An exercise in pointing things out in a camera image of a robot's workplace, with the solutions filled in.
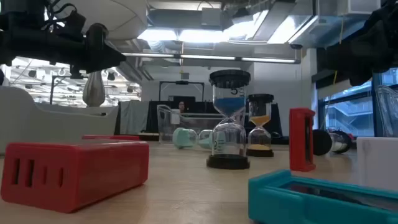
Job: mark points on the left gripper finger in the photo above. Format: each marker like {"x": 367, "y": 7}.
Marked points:
{"x": 113, "y": 59}

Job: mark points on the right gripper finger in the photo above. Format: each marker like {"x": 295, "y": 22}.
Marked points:
{"x": 335, "y": 60}

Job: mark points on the red charger block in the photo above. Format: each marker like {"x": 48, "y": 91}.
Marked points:
{"x": 109, "y": 137}
{"x": 298, "y": 140}
{"x": 77, "y": 174}

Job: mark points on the white sand hourglass black caps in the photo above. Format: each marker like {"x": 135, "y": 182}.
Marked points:
{"x": 321, "y": 142}

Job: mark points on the orange sand hourglass black caps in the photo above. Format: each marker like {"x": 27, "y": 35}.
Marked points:
{"x": 260, "y": 99}

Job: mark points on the white cylinder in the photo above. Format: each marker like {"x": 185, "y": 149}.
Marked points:
{"x": 377, "y": 161}

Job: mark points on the mint green hourglass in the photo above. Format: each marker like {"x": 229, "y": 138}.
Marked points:
{"x": 183, "y": 138}

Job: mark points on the black cylinder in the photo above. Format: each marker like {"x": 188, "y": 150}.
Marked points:
{"x": 228, "y": 81}

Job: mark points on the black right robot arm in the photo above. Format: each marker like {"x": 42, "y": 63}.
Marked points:
{"x": 385, "y": 14}

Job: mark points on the white plastic bucket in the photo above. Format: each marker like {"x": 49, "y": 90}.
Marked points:
{"x": 94, "y": 91}

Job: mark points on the grey cloth cover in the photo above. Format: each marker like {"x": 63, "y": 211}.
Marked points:
{"x": 133, "y": 116}

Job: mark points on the grey plastic bin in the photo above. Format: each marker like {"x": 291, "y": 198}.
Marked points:
{"x": 46, "y": 124}

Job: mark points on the person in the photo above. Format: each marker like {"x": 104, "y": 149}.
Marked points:
{"x": 182, "y": 107}

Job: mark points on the clear plastic bin with label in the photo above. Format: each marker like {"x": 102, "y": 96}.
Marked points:
{"x": 163, "y": 130}

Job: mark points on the long ceiling tube light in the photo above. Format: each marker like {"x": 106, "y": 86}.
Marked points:
{"x": 208, "y": 57}

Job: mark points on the dome security camera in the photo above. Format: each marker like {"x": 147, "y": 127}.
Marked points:
{"x": 296, "y": 46}

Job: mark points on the black background rig frame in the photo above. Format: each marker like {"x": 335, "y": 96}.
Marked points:
{"x": 182, "y": 82}
{"x": 51, "y": 90}

